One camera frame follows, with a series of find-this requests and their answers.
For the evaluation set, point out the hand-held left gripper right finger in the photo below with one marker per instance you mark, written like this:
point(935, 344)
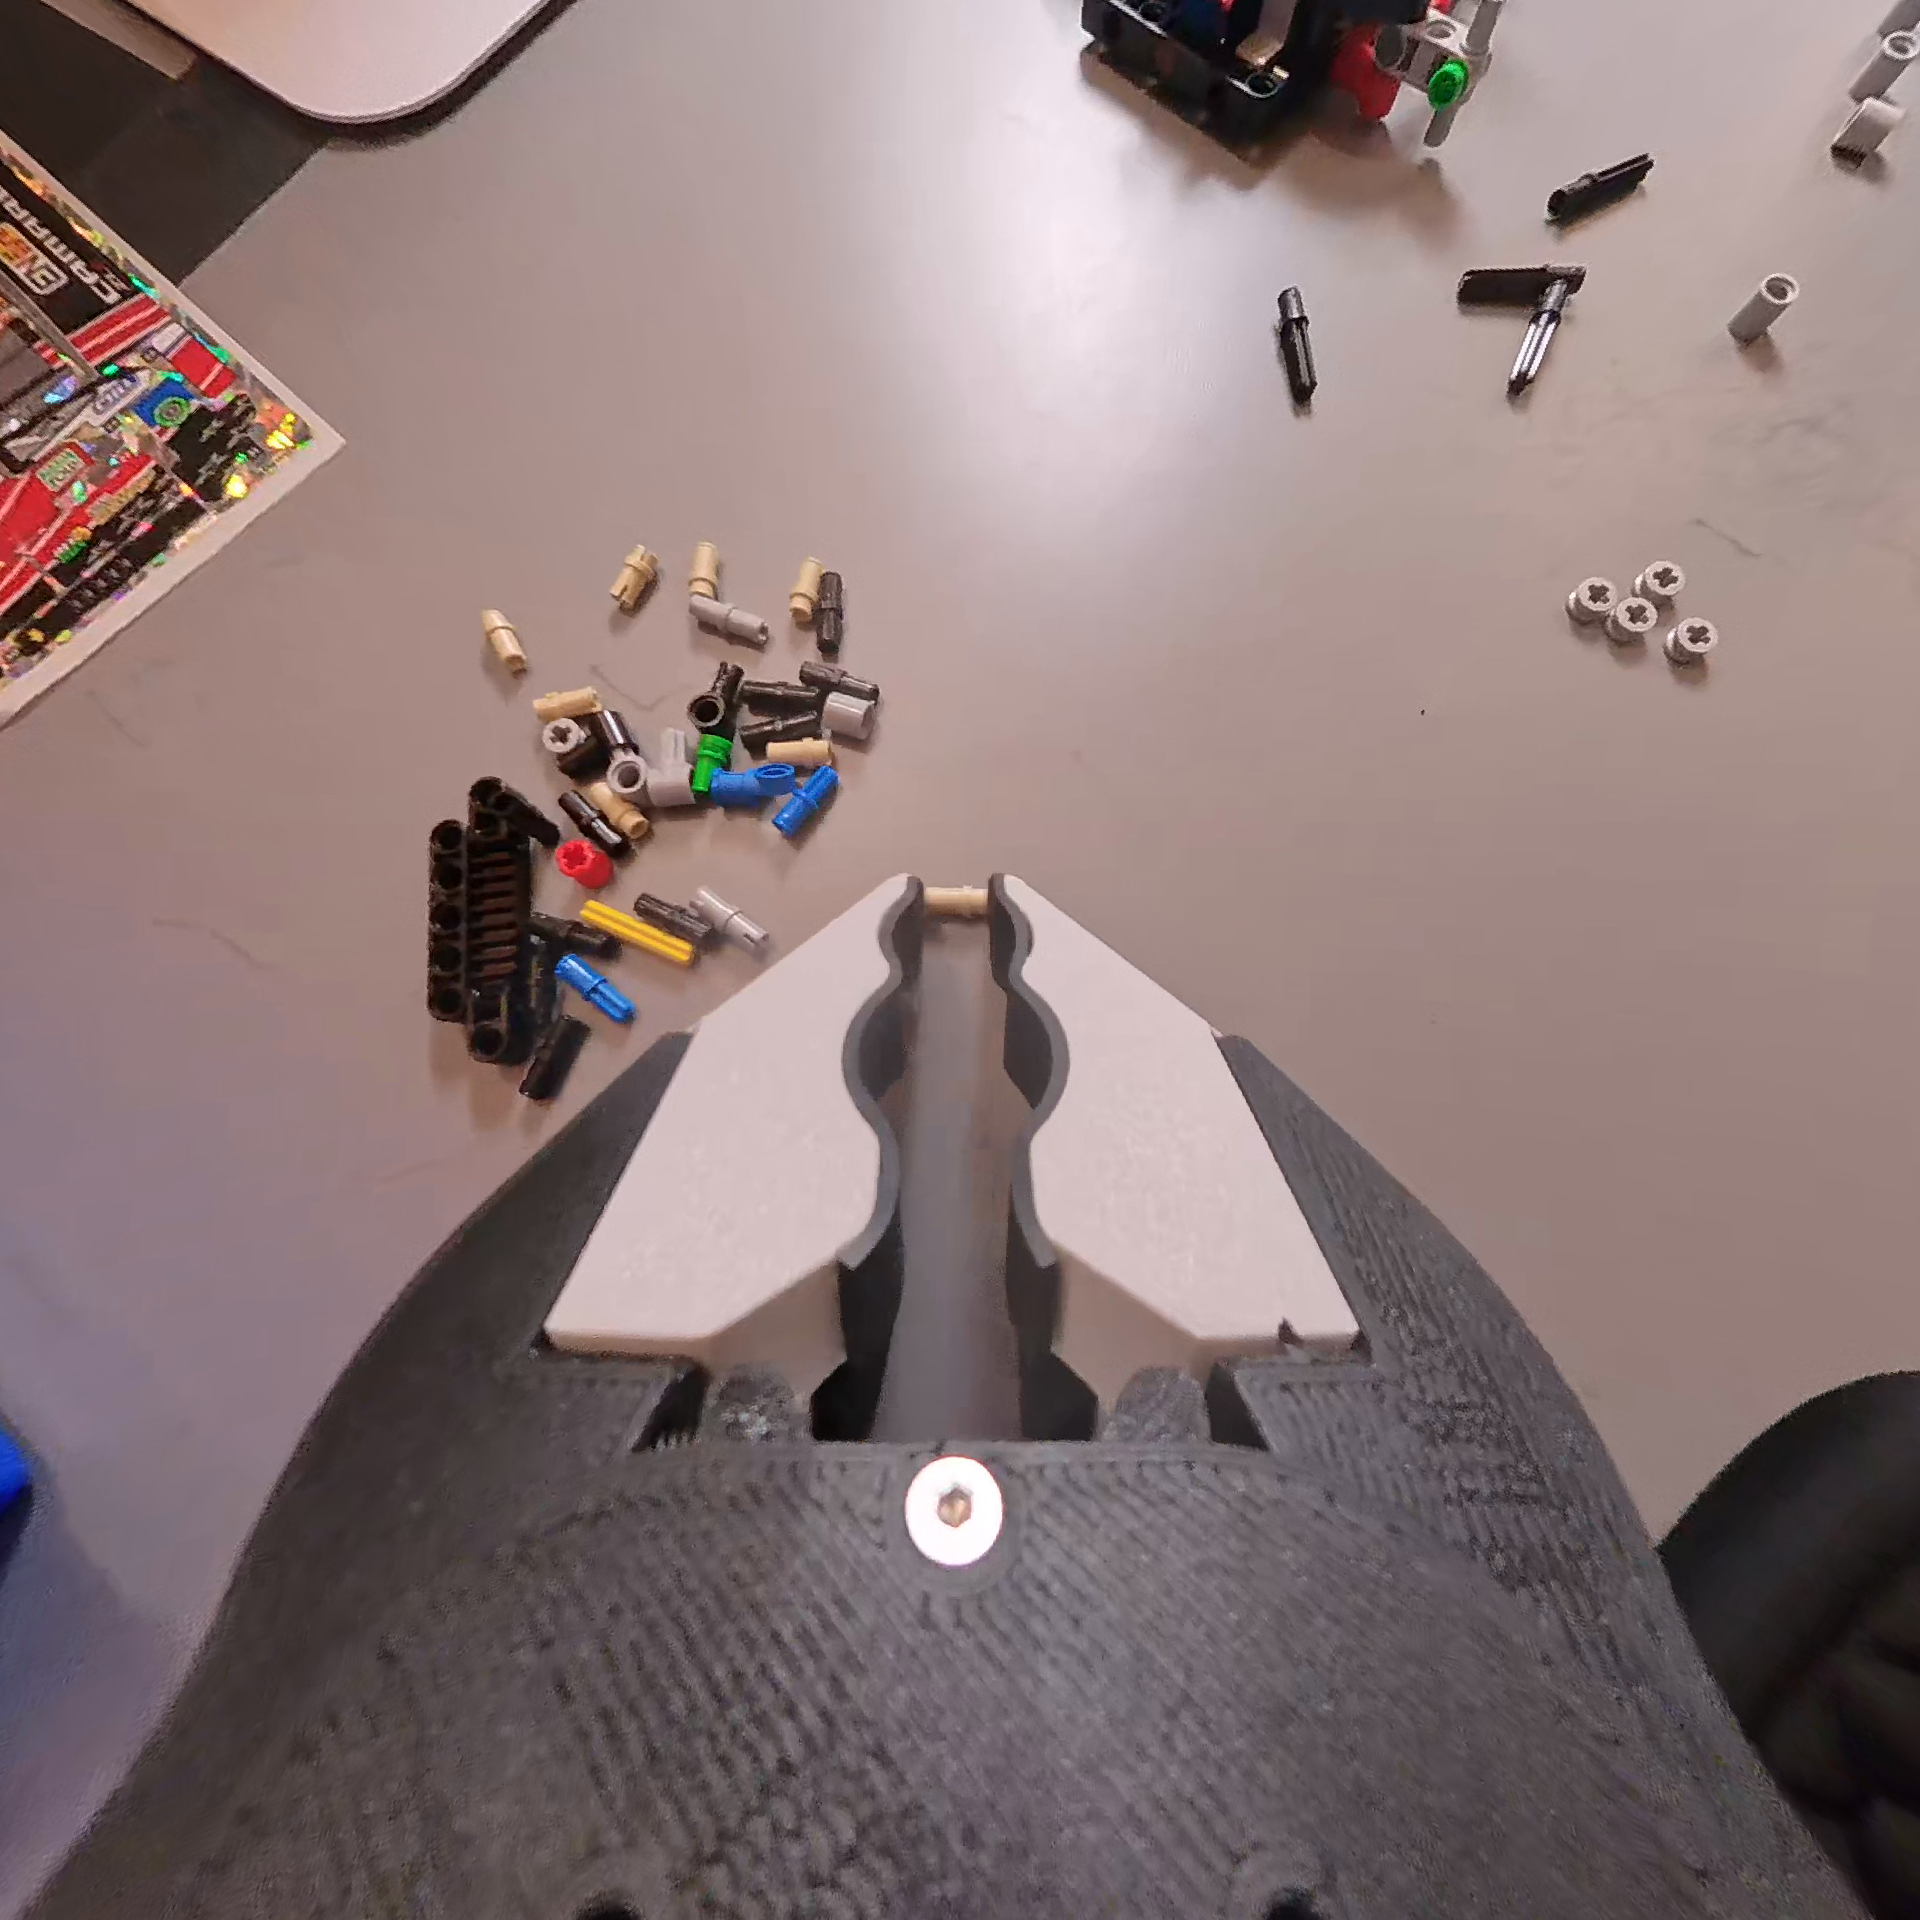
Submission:
point(1170, 1184)

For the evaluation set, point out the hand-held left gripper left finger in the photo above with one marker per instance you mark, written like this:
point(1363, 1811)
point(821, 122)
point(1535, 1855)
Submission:
point(751, 1170)

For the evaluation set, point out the tan lego connector pin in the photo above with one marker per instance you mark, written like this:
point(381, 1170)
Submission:
point(955, 900)

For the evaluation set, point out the pile of mixed lego pieces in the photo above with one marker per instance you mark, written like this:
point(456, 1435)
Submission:
point(746, 784)

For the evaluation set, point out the black lego technic beam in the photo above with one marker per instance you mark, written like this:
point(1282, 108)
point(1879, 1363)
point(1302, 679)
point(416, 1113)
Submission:
point(494, 900)
point(446, 921)

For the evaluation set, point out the black lego axle pin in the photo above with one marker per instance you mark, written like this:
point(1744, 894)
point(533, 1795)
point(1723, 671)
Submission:
point(1598, 186)
point(1296, 344)

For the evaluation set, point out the black lego axle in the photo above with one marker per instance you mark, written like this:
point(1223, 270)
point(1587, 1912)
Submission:
point(1538, 340)

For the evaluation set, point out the black lego connector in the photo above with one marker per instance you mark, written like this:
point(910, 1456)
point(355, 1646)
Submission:
point(1506, 283)

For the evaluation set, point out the partly built lego model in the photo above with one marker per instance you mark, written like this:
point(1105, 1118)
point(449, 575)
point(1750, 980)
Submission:
point(1201, 59)

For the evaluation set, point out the blue object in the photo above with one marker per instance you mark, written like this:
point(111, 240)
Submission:
point(9, 1484)

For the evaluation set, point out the printed instruction booklet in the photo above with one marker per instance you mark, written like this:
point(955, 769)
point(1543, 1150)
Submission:
point(120, 495)

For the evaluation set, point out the white flat-base desk stand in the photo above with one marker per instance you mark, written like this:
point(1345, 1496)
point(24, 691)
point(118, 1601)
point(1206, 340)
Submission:
point(375, 43)

